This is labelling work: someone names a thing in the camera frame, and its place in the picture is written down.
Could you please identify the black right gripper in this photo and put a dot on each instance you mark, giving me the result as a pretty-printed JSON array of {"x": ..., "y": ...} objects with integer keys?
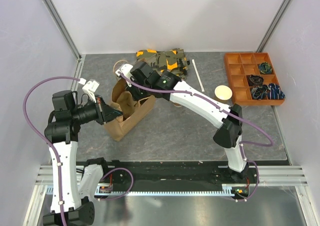
[{"x": 131, "y": 89}]

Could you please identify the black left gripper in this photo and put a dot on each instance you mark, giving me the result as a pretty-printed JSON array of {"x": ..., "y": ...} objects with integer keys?
[{"x": 105, "y": 111}]

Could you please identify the brown paper bag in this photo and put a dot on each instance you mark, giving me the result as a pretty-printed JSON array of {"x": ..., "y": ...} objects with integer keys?
[{"x": 133, "y": 110}]

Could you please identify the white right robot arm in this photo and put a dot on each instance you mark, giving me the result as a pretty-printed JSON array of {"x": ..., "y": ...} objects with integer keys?
[{"x": 142, "y": 78}]

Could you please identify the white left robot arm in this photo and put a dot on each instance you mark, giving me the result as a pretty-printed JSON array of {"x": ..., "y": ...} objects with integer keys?
[{"x": 72, "y": 201}]

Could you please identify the camouflage folded cloth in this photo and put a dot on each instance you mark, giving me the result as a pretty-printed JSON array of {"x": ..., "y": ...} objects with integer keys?
[{"x": 173, "y": 60}]

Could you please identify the white wrapped paper straw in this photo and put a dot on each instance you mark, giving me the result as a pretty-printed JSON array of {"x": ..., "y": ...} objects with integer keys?
[{"x": 198, "y": 76}]

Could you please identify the orange compartment tray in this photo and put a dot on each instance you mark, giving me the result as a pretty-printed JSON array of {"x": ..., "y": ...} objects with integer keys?
[{"x": 238, "y": 66}]

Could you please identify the dark brown rolled sock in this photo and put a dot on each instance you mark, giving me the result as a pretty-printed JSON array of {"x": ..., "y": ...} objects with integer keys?
[{"x": 255, "y": 80}]

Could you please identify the grey patterned rolled sock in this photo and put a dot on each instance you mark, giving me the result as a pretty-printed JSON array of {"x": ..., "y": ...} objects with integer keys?
[{"x": 259, "y": 92}]

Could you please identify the green blue rolled sock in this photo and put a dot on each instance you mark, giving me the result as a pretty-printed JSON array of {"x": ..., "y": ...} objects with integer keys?
[{"x": 265, "y": 68}]

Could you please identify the blue striped rolled sock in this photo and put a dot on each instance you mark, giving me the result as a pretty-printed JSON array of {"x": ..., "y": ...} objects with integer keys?
[{"x": 275, "y": 92}]

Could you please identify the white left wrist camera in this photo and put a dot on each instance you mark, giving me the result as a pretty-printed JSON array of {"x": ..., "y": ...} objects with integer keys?
[{"x": 89, "y": 88}]

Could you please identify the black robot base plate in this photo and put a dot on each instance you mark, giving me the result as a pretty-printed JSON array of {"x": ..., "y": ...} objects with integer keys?
[{"x": 216, "y": 172}]

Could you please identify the white slotted cable duct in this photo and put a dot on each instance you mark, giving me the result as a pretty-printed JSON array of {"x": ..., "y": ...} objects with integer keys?
[{"x": 164, "y": 188}]

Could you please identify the aluminium frame rail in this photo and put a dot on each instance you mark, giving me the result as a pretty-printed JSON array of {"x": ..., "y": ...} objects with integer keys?
[{"x": 281, "y": 176}]

